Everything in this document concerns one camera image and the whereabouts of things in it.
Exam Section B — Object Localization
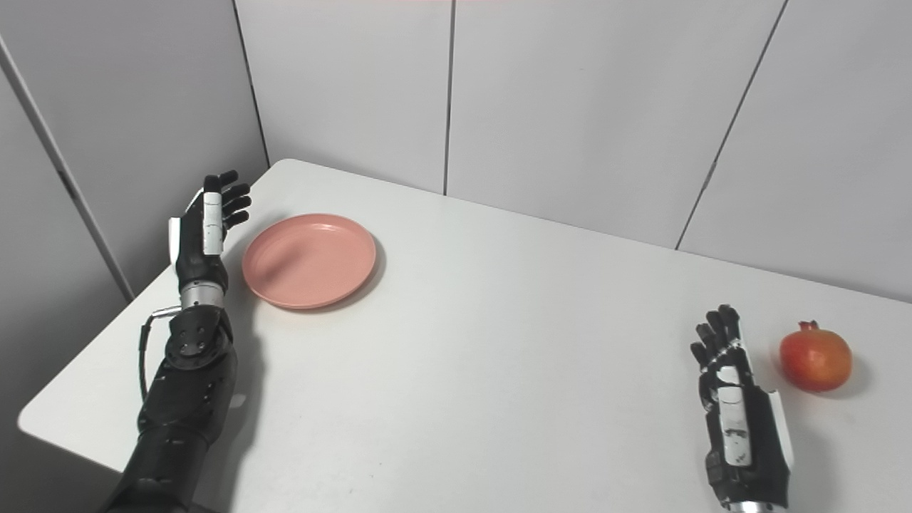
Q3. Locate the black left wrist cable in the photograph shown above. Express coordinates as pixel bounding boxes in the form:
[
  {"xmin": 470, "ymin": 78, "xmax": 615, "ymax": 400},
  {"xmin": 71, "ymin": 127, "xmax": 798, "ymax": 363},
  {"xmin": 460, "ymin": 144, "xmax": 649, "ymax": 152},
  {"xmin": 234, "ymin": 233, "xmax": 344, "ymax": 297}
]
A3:
[{"xmin": 138, "ymin": 306, "xmax": 183, "ymax": 401}]

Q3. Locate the pink round plate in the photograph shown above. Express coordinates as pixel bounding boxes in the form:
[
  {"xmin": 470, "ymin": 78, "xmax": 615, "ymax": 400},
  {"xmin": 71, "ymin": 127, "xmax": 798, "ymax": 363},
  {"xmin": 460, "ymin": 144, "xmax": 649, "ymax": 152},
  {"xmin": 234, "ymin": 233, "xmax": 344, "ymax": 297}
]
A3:
[{"xmin": 242, "ymin": 213, "xmax": 378, "ymax": 310}]

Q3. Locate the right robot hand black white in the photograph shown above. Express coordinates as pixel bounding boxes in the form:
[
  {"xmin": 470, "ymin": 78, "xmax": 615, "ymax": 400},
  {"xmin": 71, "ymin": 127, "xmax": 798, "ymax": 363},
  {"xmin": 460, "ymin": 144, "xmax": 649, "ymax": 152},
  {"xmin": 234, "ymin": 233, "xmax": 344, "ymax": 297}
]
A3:
[{"xmin": 689, "ymin": 304, "xmax": 794, "ymax": 513}]

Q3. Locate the red pomegranate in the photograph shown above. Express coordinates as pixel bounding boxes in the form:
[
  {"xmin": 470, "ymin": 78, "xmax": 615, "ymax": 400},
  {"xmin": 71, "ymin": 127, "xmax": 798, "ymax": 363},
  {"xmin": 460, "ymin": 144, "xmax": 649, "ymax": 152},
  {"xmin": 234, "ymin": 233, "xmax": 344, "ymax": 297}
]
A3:
[{"xmin": 779, "ymin": 321, "xmax": 854, "ymax": 393}]

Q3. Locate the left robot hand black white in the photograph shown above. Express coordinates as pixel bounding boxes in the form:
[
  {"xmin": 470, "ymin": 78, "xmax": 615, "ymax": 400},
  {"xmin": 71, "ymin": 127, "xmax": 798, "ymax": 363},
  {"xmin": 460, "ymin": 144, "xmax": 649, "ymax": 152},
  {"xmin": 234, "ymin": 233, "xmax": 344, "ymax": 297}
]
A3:
[{"xmin": 168, "ymin": 170, "xmax": 253, "ymax": 293}]

